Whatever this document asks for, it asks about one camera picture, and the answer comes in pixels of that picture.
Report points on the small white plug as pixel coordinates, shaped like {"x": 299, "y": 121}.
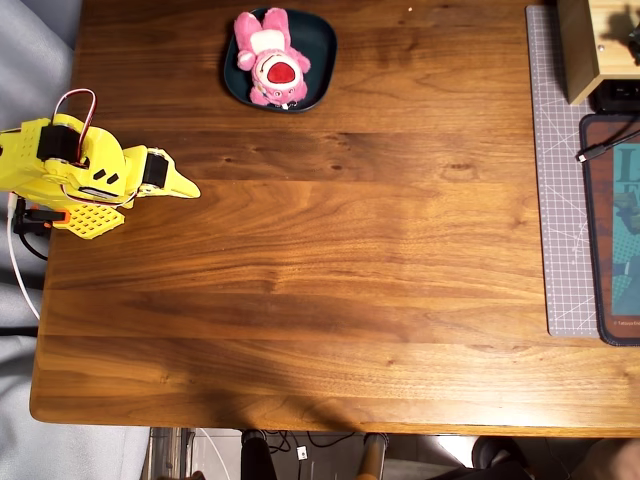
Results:
{"x": 301, "y": 453}

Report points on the grey cutting mat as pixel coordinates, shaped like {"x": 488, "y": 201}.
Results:
{"x": 560, "y": 200}

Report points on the wooden round leg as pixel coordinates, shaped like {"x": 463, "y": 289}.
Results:
{"x": 371, "y": 460}

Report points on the yellow perforated robot base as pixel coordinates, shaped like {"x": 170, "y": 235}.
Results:
{"x": 95, "y": 222}

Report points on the dark printed mouse pad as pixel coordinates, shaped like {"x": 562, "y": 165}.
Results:
{"x": 600, "y": 225}

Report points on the grey metal frame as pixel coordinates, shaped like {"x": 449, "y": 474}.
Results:
{"x": 170, "y": 455}

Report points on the dark teal square plate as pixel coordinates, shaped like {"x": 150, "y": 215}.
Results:
{"x": 315, "y": 60}

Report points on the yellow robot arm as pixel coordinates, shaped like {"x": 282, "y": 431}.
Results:
{"x": 30, "y": 170}

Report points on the light wooden box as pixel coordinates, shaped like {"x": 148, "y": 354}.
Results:
{"x": 580, "y": 50}

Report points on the black electronic device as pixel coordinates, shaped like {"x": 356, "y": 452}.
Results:
{"x": 620, "y": 95}

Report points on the black table leg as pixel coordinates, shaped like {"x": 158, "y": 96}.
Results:
{"x": 257, "y": 460}

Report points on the pink strawberry bear plush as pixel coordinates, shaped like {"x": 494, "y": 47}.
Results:
{"x": 272, "y": 50}

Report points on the orange black clamp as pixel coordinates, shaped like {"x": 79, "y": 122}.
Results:
{"x": 50, "y": 216}

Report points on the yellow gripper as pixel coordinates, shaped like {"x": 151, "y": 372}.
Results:
{"x": 156, "y": 170}

